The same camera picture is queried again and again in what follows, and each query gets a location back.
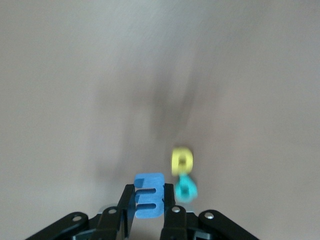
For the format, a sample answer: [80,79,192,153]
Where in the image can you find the yellow foam letter a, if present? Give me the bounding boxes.
[171,146,194,176]

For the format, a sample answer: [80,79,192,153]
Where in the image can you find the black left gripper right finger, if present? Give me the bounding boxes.
[159,183,261,240]

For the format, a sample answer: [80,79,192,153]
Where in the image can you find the blue foam letter m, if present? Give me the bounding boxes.
[134,172,165,219]

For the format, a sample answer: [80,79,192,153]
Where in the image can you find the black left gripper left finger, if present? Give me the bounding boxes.
[24,183,137,240]

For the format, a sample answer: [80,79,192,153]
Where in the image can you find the teal foam letter d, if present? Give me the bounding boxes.
[174,174,198,203]

